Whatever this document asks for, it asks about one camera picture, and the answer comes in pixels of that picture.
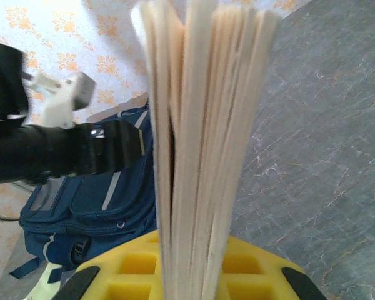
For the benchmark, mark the yellow book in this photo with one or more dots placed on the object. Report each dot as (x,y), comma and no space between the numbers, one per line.
(200,125)

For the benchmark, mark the navy blue backpack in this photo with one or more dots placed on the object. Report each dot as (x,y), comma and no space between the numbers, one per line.
(97,203)

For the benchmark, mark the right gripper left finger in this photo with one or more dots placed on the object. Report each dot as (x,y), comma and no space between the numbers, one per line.
(134,272)

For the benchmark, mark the green white notepad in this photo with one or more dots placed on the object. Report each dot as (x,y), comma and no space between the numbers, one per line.
(43,287)

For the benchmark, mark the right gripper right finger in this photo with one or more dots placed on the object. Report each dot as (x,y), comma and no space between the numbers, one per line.
(256,275)

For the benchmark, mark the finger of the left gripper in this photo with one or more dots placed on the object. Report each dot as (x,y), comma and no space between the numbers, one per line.
(118,147)

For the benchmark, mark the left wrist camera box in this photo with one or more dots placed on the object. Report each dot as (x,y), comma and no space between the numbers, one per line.
(62,100)

